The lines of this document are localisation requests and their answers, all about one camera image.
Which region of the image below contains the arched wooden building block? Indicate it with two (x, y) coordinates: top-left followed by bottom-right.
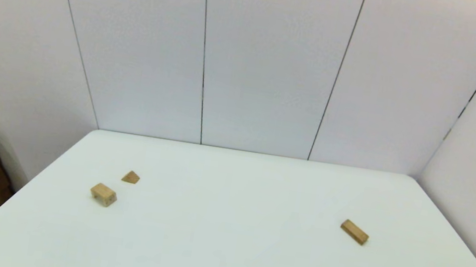
(88, 182), (119, 208)

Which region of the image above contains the triangular wooden building block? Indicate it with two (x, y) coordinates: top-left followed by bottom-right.
(121, 169), (141, 185)

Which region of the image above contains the rectangular wooden building block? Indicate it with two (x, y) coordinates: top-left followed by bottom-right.
(338, 219), (372, 247)

